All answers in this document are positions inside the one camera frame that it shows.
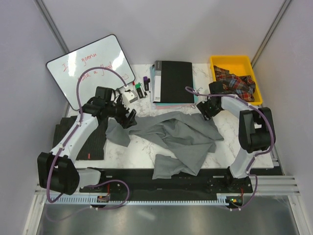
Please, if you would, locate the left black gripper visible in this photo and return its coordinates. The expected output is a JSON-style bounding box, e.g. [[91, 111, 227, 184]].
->
[[105, 94, 136, 129]]

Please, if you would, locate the grey long sleeve shirt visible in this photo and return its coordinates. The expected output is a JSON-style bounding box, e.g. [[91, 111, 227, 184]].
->
[[106, 111, 224, 180]]

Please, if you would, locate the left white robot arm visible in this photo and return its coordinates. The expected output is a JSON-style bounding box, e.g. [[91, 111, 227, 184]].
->
[[37, 87, 136, 195]]

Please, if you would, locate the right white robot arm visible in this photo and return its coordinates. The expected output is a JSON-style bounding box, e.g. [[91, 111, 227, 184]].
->
[[197, 82, 276, 193]]

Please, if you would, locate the plaid shirt in bin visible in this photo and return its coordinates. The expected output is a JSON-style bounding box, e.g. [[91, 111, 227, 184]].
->
[[213, 66, 256, 102]]

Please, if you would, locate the green black marker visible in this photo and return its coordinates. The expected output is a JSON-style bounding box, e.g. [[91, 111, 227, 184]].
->
[[135, 83, 145, 99]]

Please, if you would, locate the purple black marker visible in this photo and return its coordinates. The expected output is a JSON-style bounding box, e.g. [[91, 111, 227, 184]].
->
[[143, 76, 150, 91]]

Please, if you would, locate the folded black striped shirt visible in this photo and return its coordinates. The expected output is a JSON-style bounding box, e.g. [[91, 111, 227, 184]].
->
[[51, 116, 108, 161]]

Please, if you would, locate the yellow plastic bin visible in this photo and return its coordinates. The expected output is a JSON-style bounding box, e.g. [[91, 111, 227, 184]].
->
[[209, 55, 263, 105]]

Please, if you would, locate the black folder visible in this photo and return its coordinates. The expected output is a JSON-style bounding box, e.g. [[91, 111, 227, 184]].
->
[[153, 61, 195, 104]]

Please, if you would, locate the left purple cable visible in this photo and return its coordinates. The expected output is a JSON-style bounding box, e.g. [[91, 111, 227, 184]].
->
[[45, 67, 131, 204]]

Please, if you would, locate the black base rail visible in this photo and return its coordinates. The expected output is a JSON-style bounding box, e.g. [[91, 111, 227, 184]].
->
[[79, 169, 253, 201]]

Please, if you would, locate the white whiteboard black frame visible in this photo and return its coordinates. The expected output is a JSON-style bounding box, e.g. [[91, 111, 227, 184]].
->
[[46, 34, 135, 111]]

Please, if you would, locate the white slotted cable duct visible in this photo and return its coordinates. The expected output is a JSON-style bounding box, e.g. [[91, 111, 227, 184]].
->
[[54, 194, 229, 206]]

